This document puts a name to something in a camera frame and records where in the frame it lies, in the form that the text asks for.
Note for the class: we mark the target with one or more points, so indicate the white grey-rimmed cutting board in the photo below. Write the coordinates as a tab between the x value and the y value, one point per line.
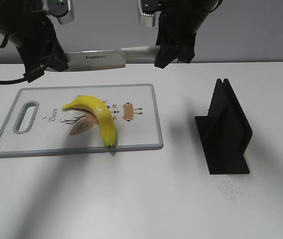
36	125

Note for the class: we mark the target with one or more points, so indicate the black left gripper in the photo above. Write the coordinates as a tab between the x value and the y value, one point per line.
25	24

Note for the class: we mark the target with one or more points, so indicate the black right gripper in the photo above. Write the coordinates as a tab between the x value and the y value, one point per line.
179	22

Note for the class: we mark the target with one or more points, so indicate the white-handled kitchen knife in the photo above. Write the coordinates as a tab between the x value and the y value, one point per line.
108	59

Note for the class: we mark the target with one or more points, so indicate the yellow plastic banana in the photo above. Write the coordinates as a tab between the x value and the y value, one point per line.
100	112

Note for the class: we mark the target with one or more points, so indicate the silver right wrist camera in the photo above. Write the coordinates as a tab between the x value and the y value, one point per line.
147	12

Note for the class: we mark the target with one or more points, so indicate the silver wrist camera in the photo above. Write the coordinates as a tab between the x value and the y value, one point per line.
63	10
147	12

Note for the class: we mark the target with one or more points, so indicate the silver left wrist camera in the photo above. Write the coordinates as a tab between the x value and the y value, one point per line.
63	10

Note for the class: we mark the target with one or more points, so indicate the black knife stand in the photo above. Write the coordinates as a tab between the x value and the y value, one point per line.
224	132

